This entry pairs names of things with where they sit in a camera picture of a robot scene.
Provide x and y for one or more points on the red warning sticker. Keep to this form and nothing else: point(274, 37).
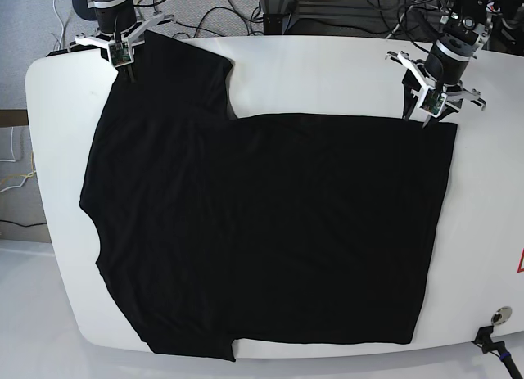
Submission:
point(520, 268)

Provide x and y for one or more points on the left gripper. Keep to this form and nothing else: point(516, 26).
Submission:
point(417, 78)

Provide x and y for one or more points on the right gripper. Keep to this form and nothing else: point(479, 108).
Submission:
point(122, 39)

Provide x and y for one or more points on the aluminium frame post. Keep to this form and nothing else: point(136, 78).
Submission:
point(278, 16)

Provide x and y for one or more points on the black T-shirt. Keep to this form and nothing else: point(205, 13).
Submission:
point(291, 228)

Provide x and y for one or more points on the round metal table grommet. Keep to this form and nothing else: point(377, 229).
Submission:
point(501, 315)

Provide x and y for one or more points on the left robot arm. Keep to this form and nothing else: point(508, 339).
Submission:
point(467, 29)

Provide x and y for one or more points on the round black stand base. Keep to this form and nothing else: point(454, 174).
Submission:
point(82, 10)

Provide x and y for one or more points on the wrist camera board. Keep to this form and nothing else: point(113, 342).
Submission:
point(432, 101)
point(120, 54)

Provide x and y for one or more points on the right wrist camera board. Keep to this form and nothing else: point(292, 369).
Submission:
point(120, 54)

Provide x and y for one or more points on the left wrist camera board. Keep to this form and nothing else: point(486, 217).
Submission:
point(432, 101)

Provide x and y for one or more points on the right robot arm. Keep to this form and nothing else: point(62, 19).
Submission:
point(124, 11)

